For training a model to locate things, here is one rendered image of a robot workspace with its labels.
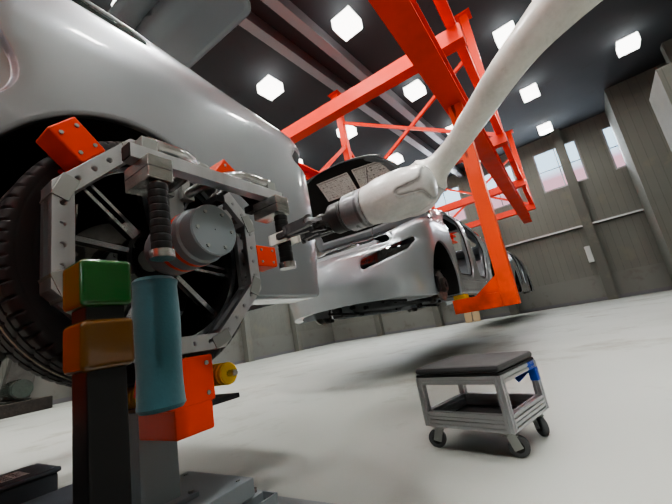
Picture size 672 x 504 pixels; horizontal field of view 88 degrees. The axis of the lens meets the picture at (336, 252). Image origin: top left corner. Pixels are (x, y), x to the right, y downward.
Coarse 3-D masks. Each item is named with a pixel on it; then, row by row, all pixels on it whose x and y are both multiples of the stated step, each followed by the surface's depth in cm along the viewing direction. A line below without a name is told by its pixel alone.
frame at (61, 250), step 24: (120, 144) 84; (96, 168) 78; (48, 192) 71; (72, 192) 72; (48, 216) 69; (72, 216) 71; (240, 216) 111; (48, 240) 68; (72, 240) 70; (240, 240) 114; (48, 264) 67; (72, 264) 69; (240, 264) 111; (48, 288) 66; (240, 288) 109; (240, 312) 100; (192, 336) 86; (216, 336) 91
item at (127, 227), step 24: (120, 168) 91; (96, 192) 87; (120, 192) 105; (120, 216) 90; (144, 216) 96; (96, 240) 84; (144, 240) 98; (216, 264) 118; (192, 288) 102; (216, 288) 115; (192, 312) 116; (216, 312) 106
